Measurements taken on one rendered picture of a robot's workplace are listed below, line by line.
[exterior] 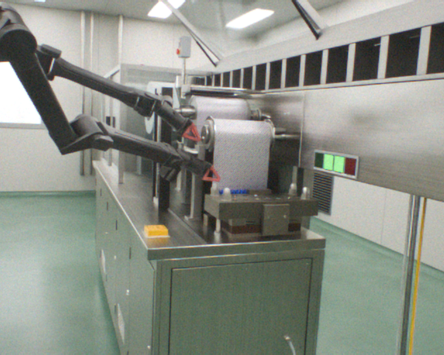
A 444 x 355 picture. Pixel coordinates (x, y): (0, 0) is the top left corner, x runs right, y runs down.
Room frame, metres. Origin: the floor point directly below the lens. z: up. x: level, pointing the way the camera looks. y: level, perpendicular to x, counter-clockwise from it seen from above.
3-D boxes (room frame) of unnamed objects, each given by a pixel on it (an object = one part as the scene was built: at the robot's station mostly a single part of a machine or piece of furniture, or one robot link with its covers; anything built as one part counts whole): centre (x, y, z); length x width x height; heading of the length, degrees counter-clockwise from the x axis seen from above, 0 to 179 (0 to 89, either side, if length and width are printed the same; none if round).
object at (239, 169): (1.70, -0.07, 1.11); 0.23 x 0.01 x 0.18; 111
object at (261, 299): (2.61, 0.34, 0.43); 2.52 x 0.64 x 0.86; 21
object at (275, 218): (1.52, -0.20, 0.96); 0.10 x 0.03 x 0.11; 111
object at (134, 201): (2.60, 0.36, 0.88); 2.52 x 0.66 x 0.04; 21
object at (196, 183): (1.73, 0.11, 1.05); 0.06 x 0.05 x 0.31; 111
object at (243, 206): (1.60, -0.15, 1.00); 0.40 x 0.16 x 0.06; 111
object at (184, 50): (2.23, 0.23, 1.66); 0.07 x 0.07 x 0.10; 22
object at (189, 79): (2.42, 0.22, 1.50); 0.14 x 0.14 x 0.06
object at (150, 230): (1.48, 0.22, 0.91); 0.07 x 0.07 x 0.02; 21
